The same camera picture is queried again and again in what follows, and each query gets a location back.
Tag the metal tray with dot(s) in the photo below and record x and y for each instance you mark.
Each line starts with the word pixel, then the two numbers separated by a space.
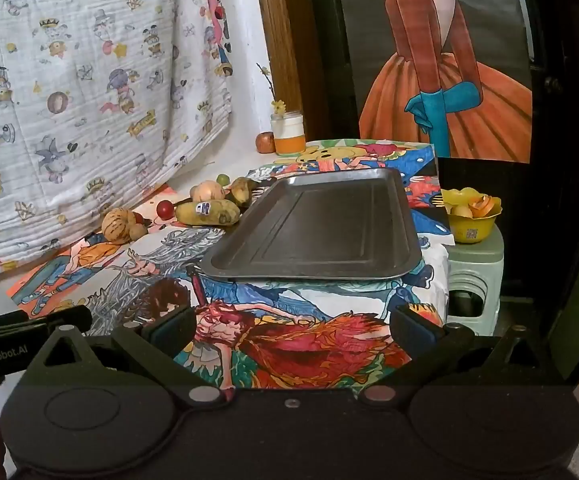
pixel 319 225

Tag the colourful anime tablecloth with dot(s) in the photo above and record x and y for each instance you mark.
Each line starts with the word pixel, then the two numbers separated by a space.
pixel 294 340

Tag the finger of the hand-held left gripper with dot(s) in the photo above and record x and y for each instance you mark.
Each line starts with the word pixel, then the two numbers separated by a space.
pixel 66 319

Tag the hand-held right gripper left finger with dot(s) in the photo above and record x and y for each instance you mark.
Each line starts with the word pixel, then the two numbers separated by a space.
pixel 169 332

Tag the red apple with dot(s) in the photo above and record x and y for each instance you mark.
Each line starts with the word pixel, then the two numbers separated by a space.
pixel 265 142

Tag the red cherry tomato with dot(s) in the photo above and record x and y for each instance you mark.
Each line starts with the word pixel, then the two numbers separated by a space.
pixel 165 208
pixel 139 218

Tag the yellow bowl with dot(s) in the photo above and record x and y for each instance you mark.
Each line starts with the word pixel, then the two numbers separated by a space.
pixel 472 230

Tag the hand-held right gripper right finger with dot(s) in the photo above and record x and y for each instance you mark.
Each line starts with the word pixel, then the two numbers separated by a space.
pixel 414 327

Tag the wall poster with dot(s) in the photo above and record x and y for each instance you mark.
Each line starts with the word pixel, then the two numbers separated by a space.
pixel 419 35

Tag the white printed blanket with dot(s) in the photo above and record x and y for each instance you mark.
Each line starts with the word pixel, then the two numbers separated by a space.
pixel 69 85

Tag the banana with sticker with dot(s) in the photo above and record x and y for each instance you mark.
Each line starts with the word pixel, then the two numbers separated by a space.
pixel 214 215

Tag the green plastic stool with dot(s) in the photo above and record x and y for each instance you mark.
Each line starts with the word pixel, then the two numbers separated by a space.
pixel 474 260

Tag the striped tan melon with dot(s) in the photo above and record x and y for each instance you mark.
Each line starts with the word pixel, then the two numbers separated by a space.
pixel 117 227
pixel 208 191

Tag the wooden door frame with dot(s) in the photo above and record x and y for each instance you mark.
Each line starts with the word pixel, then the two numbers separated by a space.
pixel 279 50

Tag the small tan round fruit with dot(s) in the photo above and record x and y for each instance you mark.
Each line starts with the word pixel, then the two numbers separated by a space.
pixel 138 230

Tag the orange peel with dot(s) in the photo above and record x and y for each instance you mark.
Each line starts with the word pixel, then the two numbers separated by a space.
pixel 487 205

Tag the white and orange jar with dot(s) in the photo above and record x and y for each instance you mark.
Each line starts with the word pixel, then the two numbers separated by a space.
pixel 288 135

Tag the green grape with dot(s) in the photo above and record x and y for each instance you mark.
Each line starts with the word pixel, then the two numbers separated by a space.
pixel 223 179

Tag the spotted yellow banana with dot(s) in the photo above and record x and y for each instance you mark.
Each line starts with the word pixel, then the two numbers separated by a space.
pixel 242 191

